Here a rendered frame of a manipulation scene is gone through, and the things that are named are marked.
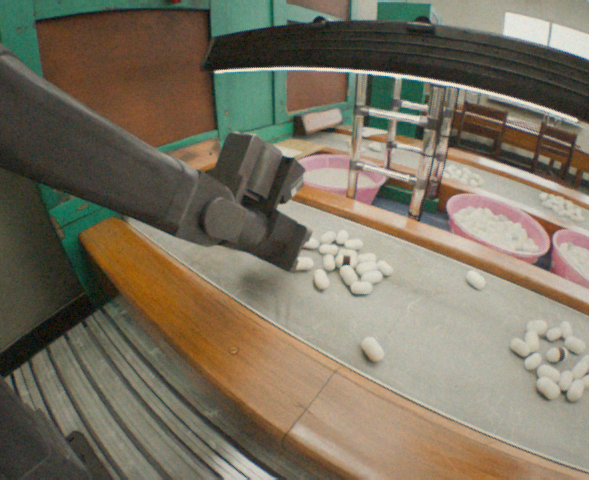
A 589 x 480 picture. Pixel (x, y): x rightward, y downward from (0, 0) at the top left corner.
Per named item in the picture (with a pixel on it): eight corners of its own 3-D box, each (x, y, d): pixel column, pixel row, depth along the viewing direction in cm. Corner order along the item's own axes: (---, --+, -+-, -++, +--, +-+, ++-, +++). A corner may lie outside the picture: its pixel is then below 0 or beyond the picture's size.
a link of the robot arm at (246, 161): (242, 152, 37) (184, 107, 26) (297, 161, 34) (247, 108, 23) (213, 232, 37) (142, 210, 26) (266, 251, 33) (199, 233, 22)
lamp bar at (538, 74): (608, 133, 16) (625, 65, 12) (199, 73, 46) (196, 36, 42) (587, 123, 21) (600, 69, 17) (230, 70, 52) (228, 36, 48)
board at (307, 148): (259, 176, 72) (259, 172, 72) (222, 166, 80) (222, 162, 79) (324, 148, 94) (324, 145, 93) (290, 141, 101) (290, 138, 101)
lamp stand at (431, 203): (434, 214, 75) (467, 52, 49) (373, 194, 85) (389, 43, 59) (445, 193, 87) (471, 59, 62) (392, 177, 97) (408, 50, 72)
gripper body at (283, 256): (258, 209, 44) (228, 195, 37) (313, 230, 39) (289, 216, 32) (242, 248, 44) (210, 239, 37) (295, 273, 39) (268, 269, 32)
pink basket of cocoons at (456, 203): (548, 295, 46) (568, 262, 41) (446, 281, 52) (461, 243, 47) (511, 232, 67) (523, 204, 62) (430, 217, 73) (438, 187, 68)
